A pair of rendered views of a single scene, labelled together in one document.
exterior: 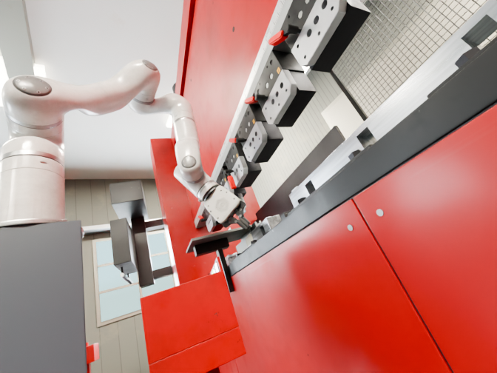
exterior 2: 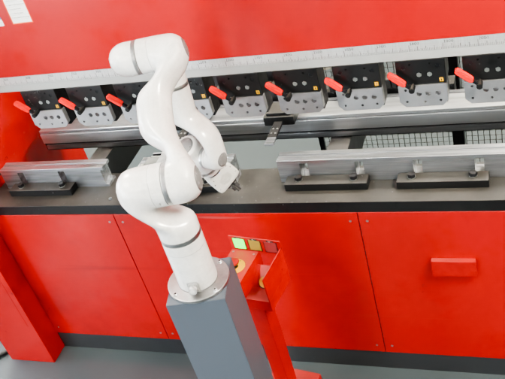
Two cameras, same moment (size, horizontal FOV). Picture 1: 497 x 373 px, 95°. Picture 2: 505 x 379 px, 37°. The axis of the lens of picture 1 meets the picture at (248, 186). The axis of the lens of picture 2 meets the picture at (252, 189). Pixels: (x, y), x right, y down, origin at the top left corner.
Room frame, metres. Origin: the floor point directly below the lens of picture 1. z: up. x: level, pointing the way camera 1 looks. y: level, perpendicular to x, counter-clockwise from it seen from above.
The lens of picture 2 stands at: (-1.11, 1.26, 2.47)
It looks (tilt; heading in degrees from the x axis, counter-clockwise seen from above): 35 degrees down; 325
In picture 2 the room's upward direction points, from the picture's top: 17 degrees counter-clockwise
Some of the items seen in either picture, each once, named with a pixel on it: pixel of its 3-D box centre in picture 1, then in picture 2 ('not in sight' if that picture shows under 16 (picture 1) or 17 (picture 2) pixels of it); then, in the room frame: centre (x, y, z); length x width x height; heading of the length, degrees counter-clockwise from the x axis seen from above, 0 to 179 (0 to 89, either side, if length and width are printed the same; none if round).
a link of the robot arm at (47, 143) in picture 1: (36, 140); (156, 203); (0.45, 0.50, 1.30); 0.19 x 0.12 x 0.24; 43
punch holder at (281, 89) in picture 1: (282, 91); (300, 85); (0.56, -0.20, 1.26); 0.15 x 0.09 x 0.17; 29
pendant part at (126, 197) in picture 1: (135, 235); not in sight; (1.92, 1.12, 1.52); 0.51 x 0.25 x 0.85; 25
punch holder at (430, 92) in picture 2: not in sight; (423, 77); (0.21, -0.40, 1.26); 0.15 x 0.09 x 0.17; 29
